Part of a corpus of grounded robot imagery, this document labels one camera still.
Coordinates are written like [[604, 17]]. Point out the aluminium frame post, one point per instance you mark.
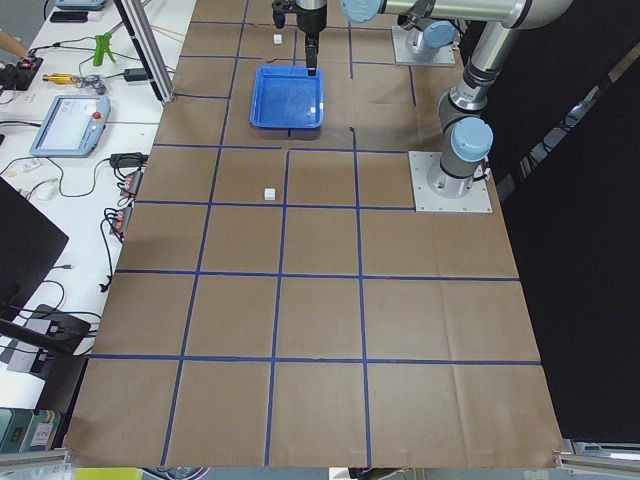
[[138, 26]]

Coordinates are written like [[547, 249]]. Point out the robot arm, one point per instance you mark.
[[416, 15], [467, 138]]

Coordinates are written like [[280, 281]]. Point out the black power adapter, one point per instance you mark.
[[135, 75]]

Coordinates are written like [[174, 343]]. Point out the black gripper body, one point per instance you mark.
[[310, 21]]

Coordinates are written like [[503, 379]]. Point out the green handled reacher grabber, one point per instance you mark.
[[102, 49]]

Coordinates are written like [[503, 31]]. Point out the black red usb hub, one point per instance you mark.
[[131, 183]]

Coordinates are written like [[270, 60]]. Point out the black laptop stand base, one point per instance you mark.
[[50, 330]]

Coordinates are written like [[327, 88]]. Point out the yellow tool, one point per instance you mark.
[[60, 79]]

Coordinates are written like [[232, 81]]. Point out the brown paper table cover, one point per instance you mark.
[[334, 326]]

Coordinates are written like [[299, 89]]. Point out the white computer mouse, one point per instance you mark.
[[46, 192]]

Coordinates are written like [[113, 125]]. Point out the black smartphone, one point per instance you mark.
[[69, 17]]

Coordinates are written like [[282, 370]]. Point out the blue teach pendant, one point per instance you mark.
[[72, 127]]

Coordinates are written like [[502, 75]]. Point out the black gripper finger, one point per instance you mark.
[[311, 53]]

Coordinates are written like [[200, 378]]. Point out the blue plastic tray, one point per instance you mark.
[[287, 97]]

